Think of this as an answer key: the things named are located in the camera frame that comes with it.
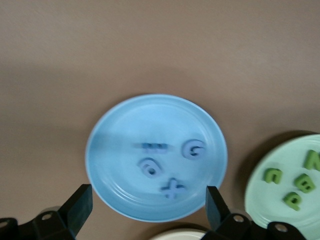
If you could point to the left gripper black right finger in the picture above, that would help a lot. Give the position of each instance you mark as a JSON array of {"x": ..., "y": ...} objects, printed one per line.
[{"x": 220, "y": 217}]

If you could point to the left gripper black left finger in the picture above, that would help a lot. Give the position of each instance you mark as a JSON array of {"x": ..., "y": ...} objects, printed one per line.
[{"x": 75, "y": 215}]

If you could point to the blue foam letter x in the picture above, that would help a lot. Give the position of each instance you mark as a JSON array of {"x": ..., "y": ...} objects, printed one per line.
[{"x": 172, "y": 188}]

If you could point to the green foam letter u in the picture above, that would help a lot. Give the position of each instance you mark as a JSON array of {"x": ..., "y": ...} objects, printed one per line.
[{"x": 271, "y": 178}]

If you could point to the blue foam letter G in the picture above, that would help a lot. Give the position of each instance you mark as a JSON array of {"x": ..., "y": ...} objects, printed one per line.
[{"x": 187, "y": 151}]

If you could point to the green foam letter d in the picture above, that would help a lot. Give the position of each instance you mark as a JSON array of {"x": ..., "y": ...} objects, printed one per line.
[{"x": 292, "y": 201}]

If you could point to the blue foam letter a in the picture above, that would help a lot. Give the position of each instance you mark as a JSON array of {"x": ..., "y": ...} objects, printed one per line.
[{"x": 144, "y": 166}]

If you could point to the green foam letter B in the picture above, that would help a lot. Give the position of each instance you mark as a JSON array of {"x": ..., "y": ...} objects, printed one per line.
[{"x": 304, "y": 183}]

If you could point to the blue foam letter m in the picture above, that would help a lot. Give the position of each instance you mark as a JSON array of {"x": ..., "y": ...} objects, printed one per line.
[{"x": 153, "y": 148}]

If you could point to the green foam letter N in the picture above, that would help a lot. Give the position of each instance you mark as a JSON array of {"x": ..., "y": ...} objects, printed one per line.
[{"x": 312, "y": 161}]

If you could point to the beige plate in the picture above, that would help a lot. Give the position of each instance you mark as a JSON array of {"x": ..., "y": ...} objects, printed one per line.
[{"x": 177, "y": 235}]

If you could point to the green plate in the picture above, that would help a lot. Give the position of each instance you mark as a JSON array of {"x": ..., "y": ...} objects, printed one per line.
[{"x": 270, "y": 200}]

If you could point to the blue plate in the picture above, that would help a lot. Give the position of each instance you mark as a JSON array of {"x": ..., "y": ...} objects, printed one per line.
[{"x": 120, "y": 140}]

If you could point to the brown table cover mat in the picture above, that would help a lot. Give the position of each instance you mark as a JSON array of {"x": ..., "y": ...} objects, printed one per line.
[{"x": 125, "y": 50}]

